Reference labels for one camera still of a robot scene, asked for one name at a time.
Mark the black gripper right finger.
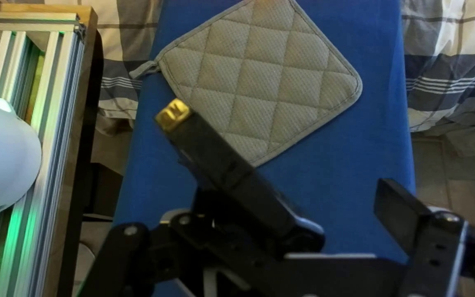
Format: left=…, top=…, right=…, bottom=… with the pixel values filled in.
left=375, top=178, right=467, bottom=297

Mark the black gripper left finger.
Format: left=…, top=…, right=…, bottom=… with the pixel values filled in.
left=172, top=189, right=282, bottom=275

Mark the white spray bottle yellow label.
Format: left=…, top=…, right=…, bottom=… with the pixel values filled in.
left=155, top=99, right=325, bottom=254

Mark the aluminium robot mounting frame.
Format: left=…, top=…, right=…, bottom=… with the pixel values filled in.
left=0, top=3, right=103, bottom=297

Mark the blue ironing board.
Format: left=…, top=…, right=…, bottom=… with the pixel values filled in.
left=114, top=0, right=416, bottom=262

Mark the beige quilted pot holder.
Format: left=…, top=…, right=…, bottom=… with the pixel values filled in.
left=131, top=0, right=363, bottom=165

